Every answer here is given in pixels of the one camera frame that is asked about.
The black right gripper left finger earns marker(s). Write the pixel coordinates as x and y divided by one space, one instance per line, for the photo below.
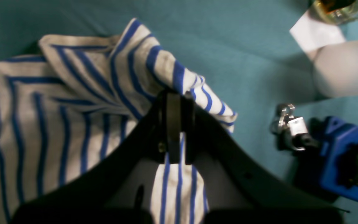
163 142

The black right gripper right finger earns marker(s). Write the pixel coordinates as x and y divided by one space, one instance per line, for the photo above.
187 132

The blue white striped T-shirt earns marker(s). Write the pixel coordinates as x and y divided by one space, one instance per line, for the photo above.
68 108

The teal table cloth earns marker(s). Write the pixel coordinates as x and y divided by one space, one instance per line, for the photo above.
242 48

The silver padlock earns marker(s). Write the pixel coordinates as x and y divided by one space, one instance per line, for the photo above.
291 130

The white paper note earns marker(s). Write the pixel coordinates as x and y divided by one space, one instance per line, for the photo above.
312 34

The white plastic cup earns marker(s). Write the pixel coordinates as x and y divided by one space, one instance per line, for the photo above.
336 70

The blue box with black knob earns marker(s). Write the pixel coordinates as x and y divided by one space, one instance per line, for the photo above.
339 151

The clear glass bottle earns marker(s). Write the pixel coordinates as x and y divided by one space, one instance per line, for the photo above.
335 12

